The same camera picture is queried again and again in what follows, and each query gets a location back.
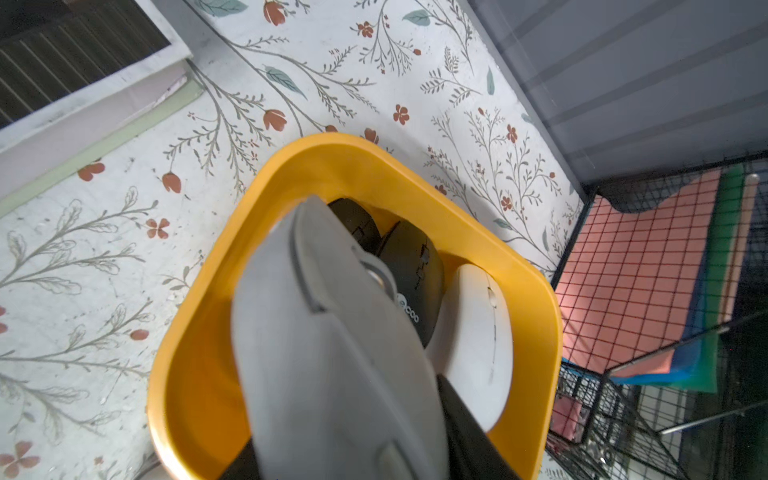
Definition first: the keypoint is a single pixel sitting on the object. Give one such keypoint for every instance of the grey white mouse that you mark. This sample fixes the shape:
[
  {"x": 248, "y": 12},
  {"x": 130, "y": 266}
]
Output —
[{"x": 335, "y": 381}]

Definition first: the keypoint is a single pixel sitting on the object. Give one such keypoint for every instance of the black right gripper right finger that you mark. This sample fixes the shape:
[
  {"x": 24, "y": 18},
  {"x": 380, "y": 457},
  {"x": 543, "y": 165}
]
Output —
[{"x": 471, "y": 453}]

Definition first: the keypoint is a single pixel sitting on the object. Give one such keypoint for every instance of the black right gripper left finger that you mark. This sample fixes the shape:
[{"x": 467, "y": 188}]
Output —
[{"x": 244, "y": 467}]

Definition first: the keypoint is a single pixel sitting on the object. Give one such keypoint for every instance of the white interior design book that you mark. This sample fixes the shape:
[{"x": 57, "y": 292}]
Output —
[{"x": 75, "y": 75}]

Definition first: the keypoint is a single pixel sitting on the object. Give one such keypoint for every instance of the floral table mat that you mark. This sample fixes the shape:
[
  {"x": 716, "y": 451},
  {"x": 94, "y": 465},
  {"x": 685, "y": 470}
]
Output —
[{"x": 94, "y": 269}]

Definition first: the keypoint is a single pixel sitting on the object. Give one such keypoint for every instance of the yellow plastic storage box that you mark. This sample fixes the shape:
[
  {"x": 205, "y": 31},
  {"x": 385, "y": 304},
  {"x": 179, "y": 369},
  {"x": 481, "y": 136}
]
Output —
[{"x": 196, "y": 411}]

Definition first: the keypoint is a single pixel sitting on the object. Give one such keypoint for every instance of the black Lecoo mouse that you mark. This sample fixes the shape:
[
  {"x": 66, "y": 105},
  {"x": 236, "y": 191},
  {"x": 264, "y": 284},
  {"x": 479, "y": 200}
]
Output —
[{"x": 359, "y": 223}]

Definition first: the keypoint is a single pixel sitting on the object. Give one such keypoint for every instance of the pink small box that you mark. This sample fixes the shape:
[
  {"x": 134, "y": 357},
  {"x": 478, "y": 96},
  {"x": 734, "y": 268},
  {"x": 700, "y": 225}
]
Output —
[{"x": 567, "y": 418}]

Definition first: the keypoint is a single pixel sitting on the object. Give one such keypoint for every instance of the pink folder in organizer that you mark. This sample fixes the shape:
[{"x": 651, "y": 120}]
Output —
[{"x": 627, "y": 287}]

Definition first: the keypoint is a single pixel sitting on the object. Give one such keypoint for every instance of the black wire desk organizer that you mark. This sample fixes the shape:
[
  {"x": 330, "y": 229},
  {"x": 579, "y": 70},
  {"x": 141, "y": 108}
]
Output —
[{"x": 707, "y": 417}]

